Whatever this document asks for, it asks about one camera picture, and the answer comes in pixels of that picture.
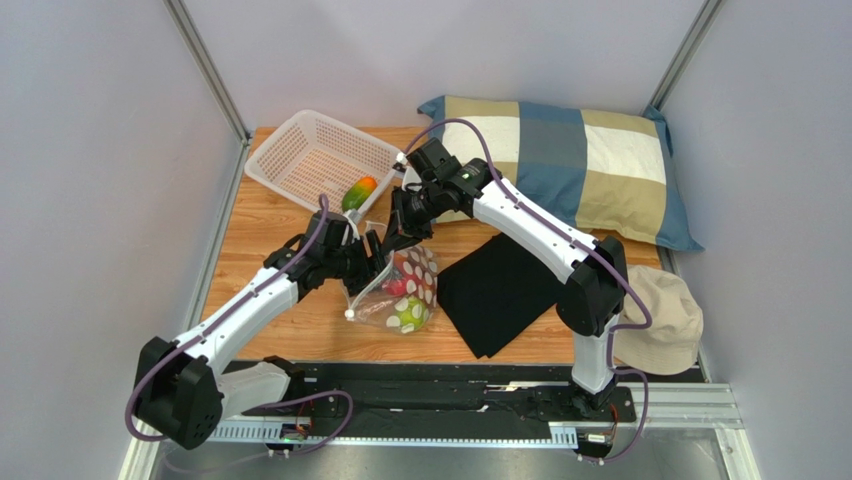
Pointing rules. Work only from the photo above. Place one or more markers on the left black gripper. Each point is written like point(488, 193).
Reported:
point(377, 262)

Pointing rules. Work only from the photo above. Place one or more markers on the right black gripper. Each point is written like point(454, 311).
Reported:
point(405, 221)

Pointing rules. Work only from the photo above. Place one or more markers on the red fake apple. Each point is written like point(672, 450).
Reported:
point(414, 272)

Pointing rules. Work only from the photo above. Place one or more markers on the clear zip top bag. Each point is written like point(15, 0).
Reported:
point(403, 296)

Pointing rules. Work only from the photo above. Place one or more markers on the green orange fake mango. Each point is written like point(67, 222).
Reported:
point(358, 193)

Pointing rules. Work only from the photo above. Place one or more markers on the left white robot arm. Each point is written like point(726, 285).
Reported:
point(182, 389)

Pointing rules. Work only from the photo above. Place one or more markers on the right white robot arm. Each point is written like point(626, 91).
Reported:
point(592, 273)

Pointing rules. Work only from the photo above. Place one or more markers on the green fake apple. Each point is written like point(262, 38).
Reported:
point(409, 314)

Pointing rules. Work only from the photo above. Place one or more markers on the white plastic basket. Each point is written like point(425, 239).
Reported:
point(312, 154)

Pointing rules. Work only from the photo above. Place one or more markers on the black folded cloth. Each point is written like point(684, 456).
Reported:
point(494, 293)

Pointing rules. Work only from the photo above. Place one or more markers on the blue beige checkered pillow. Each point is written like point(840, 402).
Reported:
point(592, 169)

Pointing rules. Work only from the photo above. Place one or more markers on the beige bucket hat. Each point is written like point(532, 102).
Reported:
point(670, 345)

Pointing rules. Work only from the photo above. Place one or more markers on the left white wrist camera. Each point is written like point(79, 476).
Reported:
point(351, 220)

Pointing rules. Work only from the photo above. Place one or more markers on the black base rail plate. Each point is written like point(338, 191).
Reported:
point(450, 402)

